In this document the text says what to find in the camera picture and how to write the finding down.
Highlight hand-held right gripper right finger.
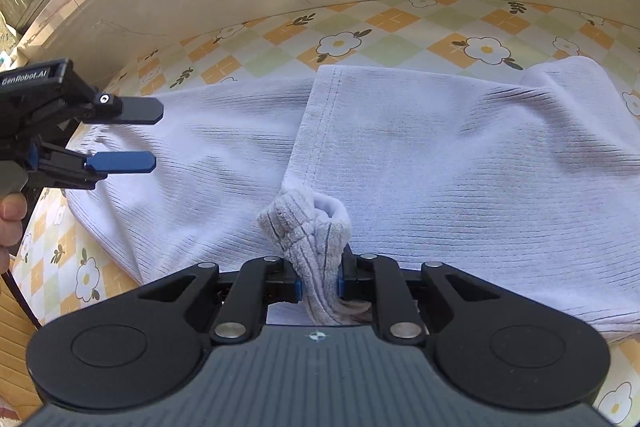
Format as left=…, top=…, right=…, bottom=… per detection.
left=336, top=252, right=506, bottom=345

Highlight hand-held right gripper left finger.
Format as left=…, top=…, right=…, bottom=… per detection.
left=137, top=255, right=305, bottom=345

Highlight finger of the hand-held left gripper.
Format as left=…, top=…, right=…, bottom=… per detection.
left=29, top=141, right=157, bottom=191
left=80, top=92, right=165, bottom=126

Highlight pale blue fleece-lined pants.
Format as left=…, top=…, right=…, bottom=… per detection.
left=65, top=56, right=640, bottom=343

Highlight person's left hand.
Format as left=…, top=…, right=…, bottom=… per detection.
left=0, top=196, right=29, bottom=280

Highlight floral checked tablecloth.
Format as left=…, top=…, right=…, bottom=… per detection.
left=10, top=0, right=640, bottom=425

